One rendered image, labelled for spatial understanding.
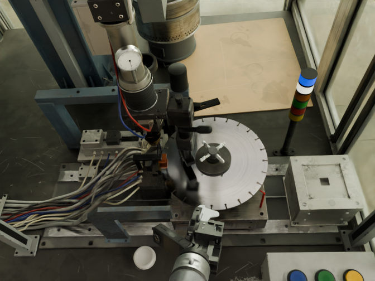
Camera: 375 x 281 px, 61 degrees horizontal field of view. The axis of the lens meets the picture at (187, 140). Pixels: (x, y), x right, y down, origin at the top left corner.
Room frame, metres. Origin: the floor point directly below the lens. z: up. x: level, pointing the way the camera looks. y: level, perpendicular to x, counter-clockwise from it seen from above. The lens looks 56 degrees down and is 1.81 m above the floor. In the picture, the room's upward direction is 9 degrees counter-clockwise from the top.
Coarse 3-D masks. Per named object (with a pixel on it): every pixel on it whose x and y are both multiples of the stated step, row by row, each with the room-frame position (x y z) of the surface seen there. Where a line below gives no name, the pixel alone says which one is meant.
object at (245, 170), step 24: (216, 120) 0.65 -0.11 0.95; (168, 144) 0.58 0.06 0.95; (240, 144) 0.54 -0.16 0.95; (168, 168) 0.49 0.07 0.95; (192, 168) 0.48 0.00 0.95; (240, 168) 0.45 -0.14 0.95; (264, 168) 0.44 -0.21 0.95; (192, 192) 0.40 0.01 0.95; (216, 192) 0.39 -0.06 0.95; (240, 192) 0.38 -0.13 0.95
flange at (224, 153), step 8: (208, 144) 0.55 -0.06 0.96; (216, 144) 0.55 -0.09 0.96; (200, 152) 0.52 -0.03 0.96; (224, 152) 0.51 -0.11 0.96; (208, 160) 0.48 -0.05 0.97; (216, 160) 0.48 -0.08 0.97; (224, 160) 0.48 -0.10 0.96; (200, 168) 0.47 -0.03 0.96; (208, 168) 0.46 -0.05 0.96; (216, 168) 0.46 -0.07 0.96; (224, 168) 0.46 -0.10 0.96
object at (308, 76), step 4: (304, 68) 0.62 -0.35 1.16; (308, 68) 0.62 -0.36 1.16; (312, 68) 0.62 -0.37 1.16; (304, 72) 0.61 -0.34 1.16; (308, 72) 0.60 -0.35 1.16; (312, 72) 0.60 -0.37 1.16; (316, 72) 0.60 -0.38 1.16; (300, 76) 0.60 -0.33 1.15; (304, 76) 0.59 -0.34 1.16; (308, 76) 0.59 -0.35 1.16; (312, 76) 0.59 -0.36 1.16; (316, 76) 0.59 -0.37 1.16; (300, 80) 0.60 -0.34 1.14; (304, 80) 0.59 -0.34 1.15; (308, 80) 0.58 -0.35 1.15; (312, 80) 0.58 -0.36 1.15; (304, 84) 0.58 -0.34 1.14; (308, 84) 0.58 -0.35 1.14; (312, 84) 0.58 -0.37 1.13
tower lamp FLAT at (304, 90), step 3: (297, 84) 0.61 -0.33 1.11; (300, 84) 0.59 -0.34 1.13; (297, 87) 0.60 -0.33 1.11; (300, 87) 0.59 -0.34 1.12; (303, 87) 0.59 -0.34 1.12; (306, 87) 0.58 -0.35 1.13; (309, 87) 0.58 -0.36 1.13; (312, 87) 0.58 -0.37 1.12; (297, 90) 0.60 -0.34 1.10; (300, 90) 0.59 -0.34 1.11; (303, 90) 0.58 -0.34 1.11; (306, 90) 0.58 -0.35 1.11; (309, 90) 0.58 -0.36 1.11; (300, 93) 0.59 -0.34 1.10; (303, 93) 0.58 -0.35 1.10; (306, 93) 0.58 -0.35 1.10; (309, 93) 0.58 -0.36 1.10
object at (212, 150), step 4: (204, 144) 0.53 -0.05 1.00; (220, 144) 0.52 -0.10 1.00; (224, 144) 0.52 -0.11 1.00; (208, 148) 0.51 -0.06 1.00; (212, 148) 0.51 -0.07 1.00; (216, 148) 0.50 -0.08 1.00; (208, 152) 0.49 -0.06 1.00; (212, 152) 0.49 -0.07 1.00; (216, 152) 0.49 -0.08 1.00; (204, 156) 0.49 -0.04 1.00; (208, 156) 0.48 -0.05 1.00; (212, 156) 0.49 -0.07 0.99; (216, 156) 0.48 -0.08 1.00; (200, 160) 0.47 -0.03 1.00; (220, 160) 0.46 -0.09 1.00
